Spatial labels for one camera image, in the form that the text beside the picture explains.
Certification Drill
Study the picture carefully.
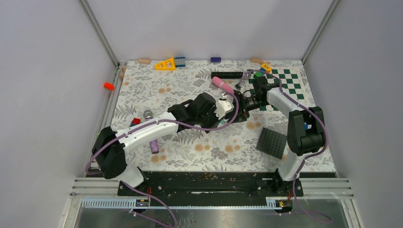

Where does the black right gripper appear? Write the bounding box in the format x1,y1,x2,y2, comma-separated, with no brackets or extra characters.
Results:
225,92,269,125

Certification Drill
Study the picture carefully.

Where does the green white glue stick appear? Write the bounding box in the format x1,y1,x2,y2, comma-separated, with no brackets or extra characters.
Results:
219,119,230,126

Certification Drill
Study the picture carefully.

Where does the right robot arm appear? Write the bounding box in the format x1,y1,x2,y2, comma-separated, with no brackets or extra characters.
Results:
230,77,328,196

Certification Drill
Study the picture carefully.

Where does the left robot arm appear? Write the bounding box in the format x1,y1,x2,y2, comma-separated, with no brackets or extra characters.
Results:
91,93,234,195

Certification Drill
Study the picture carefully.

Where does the pink microphone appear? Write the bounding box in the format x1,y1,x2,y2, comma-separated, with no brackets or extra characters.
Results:
211,76,234,94

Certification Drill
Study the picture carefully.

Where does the dark grey studded baseplate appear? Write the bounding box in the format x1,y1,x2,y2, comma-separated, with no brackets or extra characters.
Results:
255,128,287,160

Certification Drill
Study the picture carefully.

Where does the floral patterned table mat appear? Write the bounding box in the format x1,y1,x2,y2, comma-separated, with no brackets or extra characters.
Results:
99,59,337,173

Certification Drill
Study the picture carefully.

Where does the green blue toy brick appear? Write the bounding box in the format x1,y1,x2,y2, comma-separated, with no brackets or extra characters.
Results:
253,72,264,79

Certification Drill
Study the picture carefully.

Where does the wooden block back right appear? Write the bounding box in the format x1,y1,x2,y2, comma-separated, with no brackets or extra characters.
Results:
250,57,265,65

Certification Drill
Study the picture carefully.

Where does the green white chessboard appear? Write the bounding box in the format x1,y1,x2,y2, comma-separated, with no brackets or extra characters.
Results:
246,67,307,106

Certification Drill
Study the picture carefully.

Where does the purple glitter microphone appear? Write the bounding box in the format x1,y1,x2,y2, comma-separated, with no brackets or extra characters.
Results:
143,110,160,154

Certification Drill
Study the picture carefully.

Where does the purple flat toy brick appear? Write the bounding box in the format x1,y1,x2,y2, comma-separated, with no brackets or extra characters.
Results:
210,57,221,63

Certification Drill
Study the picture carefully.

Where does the grey and blue brick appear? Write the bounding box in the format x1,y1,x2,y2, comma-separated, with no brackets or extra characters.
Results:
174,57,186,67

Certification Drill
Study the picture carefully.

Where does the yellow triangle shape toy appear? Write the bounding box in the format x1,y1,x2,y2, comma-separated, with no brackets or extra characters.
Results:
154,57,176,71

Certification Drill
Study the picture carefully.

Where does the blue red toy car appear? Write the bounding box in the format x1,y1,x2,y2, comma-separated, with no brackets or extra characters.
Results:
130,118,141,127

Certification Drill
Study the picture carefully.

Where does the light wooden block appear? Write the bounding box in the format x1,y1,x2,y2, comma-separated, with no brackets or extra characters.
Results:
138,58,151,65

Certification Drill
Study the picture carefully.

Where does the red plastic cylinder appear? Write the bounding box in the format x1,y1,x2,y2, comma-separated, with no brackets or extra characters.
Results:
103,82,115,91

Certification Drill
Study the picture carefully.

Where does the orange yellow ring toy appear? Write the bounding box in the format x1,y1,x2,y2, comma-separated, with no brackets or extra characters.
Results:
260,63,272,73

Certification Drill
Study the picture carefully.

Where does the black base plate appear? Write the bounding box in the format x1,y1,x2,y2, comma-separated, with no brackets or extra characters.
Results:
86,169,337,207

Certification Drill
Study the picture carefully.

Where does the wooden block by rail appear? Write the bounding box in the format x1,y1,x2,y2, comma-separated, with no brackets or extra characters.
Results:
119,67,126,80

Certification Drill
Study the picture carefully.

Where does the aluminium side rail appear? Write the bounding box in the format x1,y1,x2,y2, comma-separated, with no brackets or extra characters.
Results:
88,62,128,158

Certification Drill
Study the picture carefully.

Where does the white perforated cable tray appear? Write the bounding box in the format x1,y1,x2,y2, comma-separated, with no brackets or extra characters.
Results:
81,197,283,210

